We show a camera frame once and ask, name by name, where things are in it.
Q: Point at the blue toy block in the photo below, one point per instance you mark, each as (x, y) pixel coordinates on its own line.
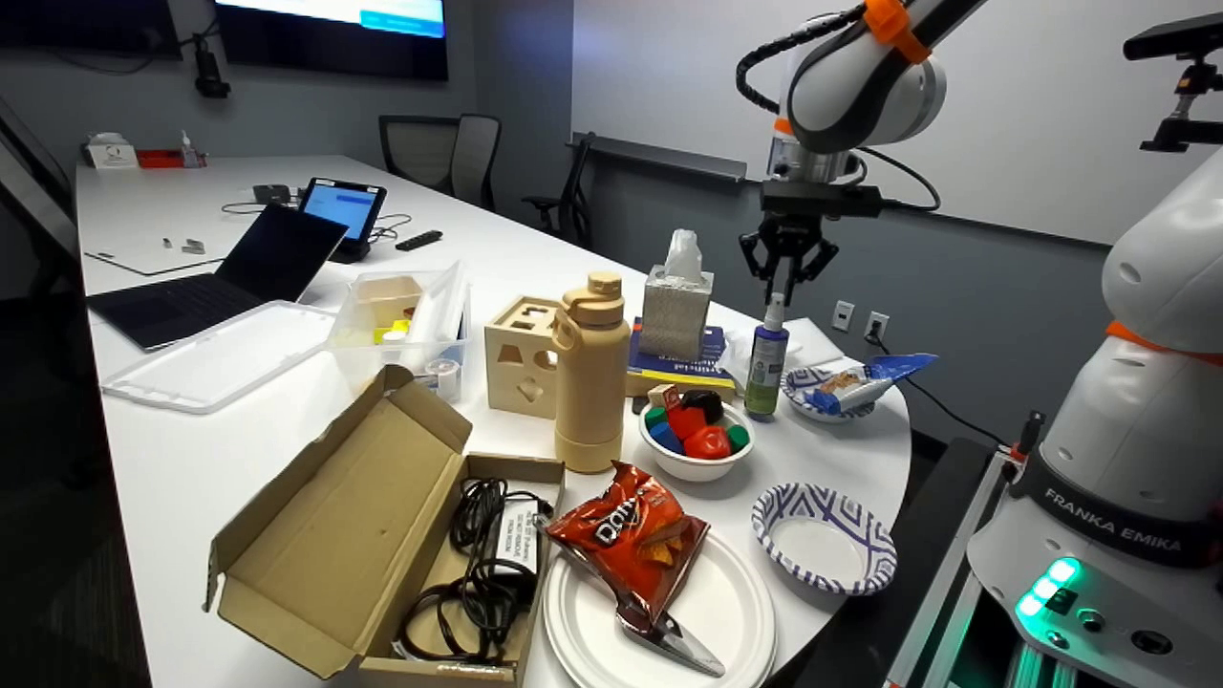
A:
(662, 434)

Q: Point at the small white box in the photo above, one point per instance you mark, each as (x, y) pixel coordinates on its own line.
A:
(111, 150)

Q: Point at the dark office chair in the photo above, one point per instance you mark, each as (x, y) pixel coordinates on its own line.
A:
(567, 197)

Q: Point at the black laptop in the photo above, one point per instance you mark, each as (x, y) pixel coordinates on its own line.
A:
(270, 254)

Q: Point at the blue pretzel snack bag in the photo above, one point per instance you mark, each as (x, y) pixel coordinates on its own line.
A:
(880, 374)

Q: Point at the white wall socket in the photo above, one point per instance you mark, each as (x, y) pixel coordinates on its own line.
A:
(841, 314)
(878, 327)

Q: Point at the black pouch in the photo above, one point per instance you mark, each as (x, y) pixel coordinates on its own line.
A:
(271, 197)

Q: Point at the small red box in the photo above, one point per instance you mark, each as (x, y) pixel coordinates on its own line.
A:
(159, 157)

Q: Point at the red Doritos chip bag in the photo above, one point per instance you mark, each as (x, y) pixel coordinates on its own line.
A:
(624, 542)

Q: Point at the black conference webcam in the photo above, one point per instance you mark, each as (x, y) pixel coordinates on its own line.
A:
(213, 71)

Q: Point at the black toy block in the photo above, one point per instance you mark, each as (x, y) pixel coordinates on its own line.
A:
(706, 405)

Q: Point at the wooden shape sorter box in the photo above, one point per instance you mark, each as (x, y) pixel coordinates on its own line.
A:
(520, 364)

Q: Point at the open cardboard box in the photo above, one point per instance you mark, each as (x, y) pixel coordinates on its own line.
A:
(331, 536)

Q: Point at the black tablet on stand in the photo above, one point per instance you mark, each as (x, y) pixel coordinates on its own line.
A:
(340, 207)

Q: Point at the black camera on stand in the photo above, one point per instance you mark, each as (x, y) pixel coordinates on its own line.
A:
(1187, 41)

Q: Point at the black marker pen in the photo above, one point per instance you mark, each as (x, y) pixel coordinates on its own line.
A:
(418, 240)

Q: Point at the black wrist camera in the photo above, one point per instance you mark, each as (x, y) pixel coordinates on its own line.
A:
(824, 201)

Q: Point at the tan water bottle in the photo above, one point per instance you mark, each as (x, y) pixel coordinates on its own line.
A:
(592, 383)

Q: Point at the white wall whiteboard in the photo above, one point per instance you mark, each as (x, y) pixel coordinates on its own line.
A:
(1046, 117)

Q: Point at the grey mesh office chair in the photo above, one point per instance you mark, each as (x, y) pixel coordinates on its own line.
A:
(418, 150)
(478, 157)

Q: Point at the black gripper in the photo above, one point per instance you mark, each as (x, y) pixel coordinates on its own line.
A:
(796, 236)

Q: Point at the blue spray bottle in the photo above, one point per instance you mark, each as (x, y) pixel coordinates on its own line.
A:
(765, 368)

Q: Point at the wall television screen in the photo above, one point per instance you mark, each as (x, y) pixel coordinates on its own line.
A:
(331, 34)

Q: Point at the blue patterned paper plate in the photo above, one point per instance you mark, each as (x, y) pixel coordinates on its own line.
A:
(814, 406)
(825, 542)

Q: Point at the white bowl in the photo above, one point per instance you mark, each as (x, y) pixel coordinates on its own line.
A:
(692, 466)

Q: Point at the metal knife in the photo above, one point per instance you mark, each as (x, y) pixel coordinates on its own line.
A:
(683, 653)

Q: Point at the robot stand with metal frame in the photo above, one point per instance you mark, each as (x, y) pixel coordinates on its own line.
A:
(949, 577)

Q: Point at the clear plastic container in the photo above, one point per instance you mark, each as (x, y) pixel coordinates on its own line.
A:
(393, 327)

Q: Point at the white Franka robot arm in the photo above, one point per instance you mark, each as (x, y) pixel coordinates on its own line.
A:
(1148, 424)

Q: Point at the white paper plate stack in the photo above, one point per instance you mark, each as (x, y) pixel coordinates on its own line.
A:
(726, 612)

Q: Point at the red toy block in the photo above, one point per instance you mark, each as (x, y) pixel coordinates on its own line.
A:
(697, 434)

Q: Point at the clear plastic lid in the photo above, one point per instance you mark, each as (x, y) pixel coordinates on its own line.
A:
(215, 364)

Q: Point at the blue book yellow edge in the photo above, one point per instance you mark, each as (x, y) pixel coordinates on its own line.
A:
(683, 364)

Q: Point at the clear bottle cap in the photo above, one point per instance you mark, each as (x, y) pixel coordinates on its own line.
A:
(774, 314)

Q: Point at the green toy block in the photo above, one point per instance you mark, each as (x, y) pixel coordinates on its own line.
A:
(737, 439)

